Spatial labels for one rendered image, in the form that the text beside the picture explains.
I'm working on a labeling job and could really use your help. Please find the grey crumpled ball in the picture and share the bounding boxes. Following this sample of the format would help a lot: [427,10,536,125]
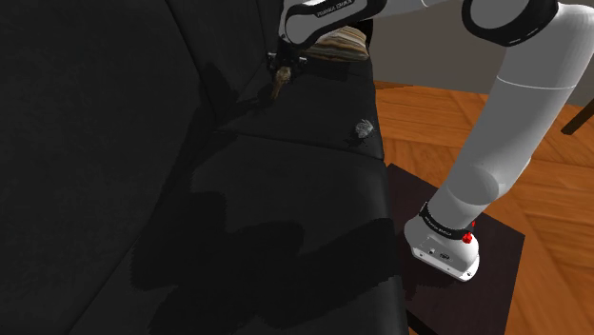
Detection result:
[354,119,376,139]

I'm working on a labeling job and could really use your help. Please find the dark wooden furniture leg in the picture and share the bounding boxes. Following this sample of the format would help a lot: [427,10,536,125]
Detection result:
[560,98,594,136]

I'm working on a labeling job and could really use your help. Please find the black sofa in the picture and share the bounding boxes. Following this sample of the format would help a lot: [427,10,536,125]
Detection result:
[0,0,410,335]

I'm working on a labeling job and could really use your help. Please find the brown striped cushion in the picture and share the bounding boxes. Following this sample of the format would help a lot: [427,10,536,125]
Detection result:
[307,26,370,63]

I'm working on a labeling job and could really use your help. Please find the dark robot stand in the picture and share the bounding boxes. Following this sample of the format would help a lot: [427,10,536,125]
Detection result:
[386,162,526,335]

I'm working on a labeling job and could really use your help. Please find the brown furry toy figure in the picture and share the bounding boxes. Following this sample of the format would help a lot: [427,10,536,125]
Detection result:
[270,66,293,101]

